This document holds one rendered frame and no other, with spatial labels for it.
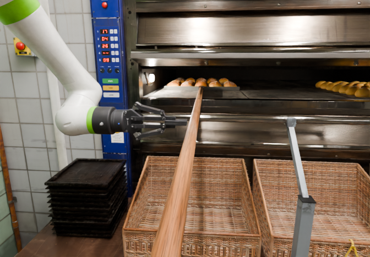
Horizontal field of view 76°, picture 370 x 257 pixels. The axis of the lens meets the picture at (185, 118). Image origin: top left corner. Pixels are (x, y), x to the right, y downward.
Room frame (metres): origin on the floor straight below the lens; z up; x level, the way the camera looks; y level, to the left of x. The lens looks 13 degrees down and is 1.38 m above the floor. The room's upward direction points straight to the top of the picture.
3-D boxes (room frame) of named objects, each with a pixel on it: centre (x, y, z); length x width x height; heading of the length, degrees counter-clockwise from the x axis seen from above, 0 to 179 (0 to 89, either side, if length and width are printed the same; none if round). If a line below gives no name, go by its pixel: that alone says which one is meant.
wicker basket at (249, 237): (1.04, -0.04, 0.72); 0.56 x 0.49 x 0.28; 86
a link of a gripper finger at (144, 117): (0.76, 0.12, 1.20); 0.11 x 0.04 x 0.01; 85
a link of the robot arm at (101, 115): (0.77, 0.26, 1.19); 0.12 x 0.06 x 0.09; 175
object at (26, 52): (1.35, 0.85, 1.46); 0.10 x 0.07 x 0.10; 85
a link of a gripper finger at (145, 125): (0.76, 0.12, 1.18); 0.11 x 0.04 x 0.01; 85
